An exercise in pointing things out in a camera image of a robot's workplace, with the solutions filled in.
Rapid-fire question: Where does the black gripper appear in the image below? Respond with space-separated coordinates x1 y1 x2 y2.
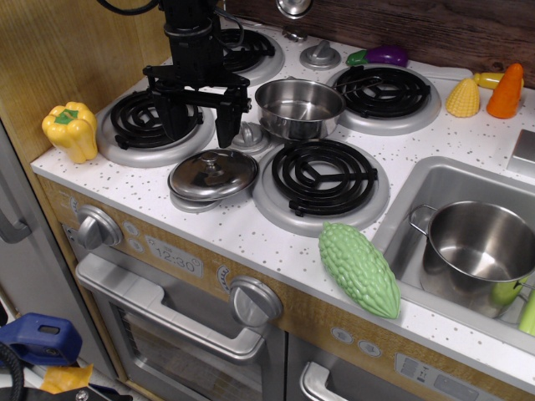
143 36 251 148

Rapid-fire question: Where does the steel pot lid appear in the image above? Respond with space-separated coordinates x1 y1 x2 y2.
168 149 259 201

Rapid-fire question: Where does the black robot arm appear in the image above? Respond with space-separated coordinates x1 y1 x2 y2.
99 1 251 148

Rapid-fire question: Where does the small steel pan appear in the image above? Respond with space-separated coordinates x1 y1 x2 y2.
255 76 383 141

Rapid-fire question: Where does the large steel pot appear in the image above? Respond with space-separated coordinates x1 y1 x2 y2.
408 200 534 318

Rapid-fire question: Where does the middle grey stovetop knob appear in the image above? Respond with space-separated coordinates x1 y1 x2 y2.
230 121 271 155

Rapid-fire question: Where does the front left black burner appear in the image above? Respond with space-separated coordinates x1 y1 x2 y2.
97 90 215 168

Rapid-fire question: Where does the black burner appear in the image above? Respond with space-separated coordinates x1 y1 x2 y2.
252 140 390 237
97 90 215 168
327 63 441 136
220 28 284 86

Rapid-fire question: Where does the back left black burner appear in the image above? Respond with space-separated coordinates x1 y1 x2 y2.
220 28 284 86

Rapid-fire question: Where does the front right black burner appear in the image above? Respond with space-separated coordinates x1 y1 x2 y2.
252 140 390 237

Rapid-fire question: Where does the yellow toy bell pepper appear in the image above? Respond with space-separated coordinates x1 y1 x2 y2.
41 102 98 164

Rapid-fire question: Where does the back grey stovetop knob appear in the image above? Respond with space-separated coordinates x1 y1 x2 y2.
299 40 341 70

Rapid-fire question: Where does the hanging steel utensil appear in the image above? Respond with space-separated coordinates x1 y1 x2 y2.
275 0 313 19

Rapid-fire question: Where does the left oven dial knob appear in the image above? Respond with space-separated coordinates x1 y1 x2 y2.
77 205 123 251

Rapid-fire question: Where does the oven dial knob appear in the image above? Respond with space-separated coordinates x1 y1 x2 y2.
77 205 123 251
229 275 283 327

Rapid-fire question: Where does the back right black burner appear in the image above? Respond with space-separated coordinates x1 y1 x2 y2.
327 63 441 136

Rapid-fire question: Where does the right oven dial knob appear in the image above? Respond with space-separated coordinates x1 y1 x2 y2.
229 275 283 327

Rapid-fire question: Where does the purple toy eggplant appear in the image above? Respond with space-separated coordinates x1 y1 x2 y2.
345 45 409 67

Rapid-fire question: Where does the green toy bitter gourd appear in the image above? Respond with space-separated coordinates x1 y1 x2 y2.
318 222 400 319

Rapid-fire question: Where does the grey toy sink basin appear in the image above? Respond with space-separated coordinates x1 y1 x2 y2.
372 157 534 354

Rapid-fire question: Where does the yellow toy corn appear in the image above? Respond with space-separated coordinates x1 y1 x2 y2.
446 79 480 118

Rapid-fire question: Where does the blue clamp tool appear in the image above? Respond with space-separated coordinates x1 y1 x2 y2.
1 313 83 366

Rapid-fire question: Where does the yellow toy squash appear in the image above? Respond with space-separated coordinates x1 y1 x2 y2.
473 72 524 91

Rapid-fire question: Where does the yellow cloth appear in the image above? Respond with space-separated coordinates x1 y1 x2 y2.
39 364 94 394

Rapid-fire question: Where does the orange toy carrot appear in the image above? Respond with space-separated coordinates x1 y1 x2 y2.
486 63 524 119

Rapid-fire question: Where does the grey faucet base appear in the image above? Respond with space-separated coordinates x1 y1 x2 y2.
507 129 535 177

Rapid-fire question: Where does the green toy vegetable in sink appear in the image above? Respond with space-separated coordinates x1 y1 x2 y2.
492 277 534 336

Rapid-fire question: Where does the left oven door handle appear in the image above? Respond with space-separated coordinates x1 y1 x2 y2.
76 254 265 364

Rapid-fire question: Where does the oven door handle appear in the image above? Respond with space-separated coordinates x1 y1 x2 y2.
76 254 265 364
299 362 350 401

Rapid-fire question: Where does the grey refrigerator door handle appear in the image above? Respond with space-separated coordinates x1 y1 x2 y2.
0 166 33 245

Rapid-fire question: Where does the right oven door handle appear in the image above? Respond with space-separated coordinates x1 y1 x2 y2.
299 362 350 401

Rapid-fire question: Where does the black cable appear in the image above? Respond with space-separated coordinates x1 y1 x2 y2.
0 341 25 401

